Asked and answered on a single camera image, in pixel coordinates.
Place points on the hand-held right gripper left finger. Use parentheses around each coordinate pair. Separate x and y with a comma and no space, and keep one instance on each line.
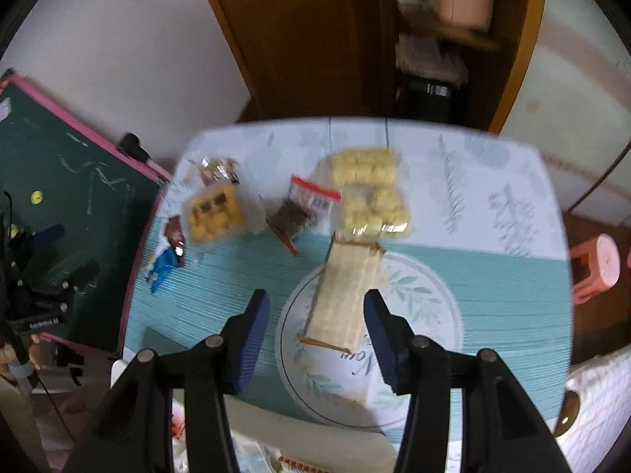
(251,340)

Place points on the pink plastic stool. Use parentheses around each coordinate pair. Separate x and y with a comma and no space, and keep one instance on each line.
(599,263)

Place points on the yellow cake packet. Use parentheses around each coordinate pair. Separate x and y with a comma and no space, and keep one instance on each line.
(214,212)

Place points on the yellow smiley magnet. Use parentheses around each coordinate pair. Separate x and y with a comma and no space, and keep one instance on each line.
(36,197)

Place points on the red apple snack packet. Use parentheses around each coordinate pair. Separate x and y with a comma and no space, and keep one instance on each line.
(296,465)

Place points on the black easel knob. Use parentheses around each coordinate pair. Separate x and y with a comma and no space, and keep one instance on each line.
(132,147)

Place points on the teal table mat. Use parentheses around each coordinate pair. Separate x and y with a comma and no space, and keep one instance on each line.
(493,305)

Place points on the clear candy packet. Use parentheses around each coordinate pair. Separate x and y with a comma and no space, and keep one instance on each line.
(219,168)

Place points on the yellow bread bag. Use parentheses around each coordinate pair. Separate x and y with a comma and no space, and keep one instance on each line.
(377,212)
(362,165)

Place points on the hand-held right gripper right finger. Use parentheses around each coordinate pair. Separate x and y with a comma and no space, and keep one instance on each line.
(382,340)

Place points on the small red snack packet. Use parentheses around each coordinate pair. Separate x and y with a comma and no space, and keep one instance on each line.
(177,426)

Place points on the brown snack packet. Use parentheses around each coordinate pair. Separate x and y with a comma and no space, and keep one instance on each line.
(173,234)

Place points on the red-top zip bag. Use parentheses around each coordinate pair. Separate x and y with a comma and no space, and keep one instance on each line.
(296,214)

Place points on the brown wooden door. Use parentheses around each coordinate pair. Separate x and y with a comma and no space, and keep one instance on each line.
(305,34)

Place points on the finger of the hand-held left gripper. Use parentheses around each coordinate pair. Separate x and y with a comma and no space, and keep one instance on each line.
(49,233)
(84,273)

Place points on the stack of papers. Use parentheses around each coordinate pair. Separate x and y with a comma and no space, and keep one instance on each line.
(429,59)

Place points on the wooden shelf cabinet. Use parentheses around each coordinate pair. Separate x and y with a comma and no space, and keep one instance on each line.
(517,34)

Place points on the black box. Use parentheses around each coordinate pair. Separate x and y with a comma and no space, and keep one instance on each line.
(429,101)

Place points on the green chalkboard with pink frame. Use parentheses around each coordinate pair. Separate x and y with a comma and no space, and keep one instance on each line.
(74,197)

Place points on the checkered bed blanket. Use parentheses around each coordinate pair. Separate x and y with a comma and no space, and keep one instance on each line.
(601,404)

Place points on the blue snack packet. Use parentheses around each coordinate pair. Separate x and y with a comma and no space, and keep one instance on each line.
(162,263)

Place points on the clear bag of face masks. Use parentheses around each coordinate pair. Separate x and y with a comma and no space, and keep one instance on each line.
(256,458)

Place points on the beige cracker packet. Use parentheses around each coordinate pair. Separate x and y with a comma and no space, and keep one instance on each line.
(342,295)

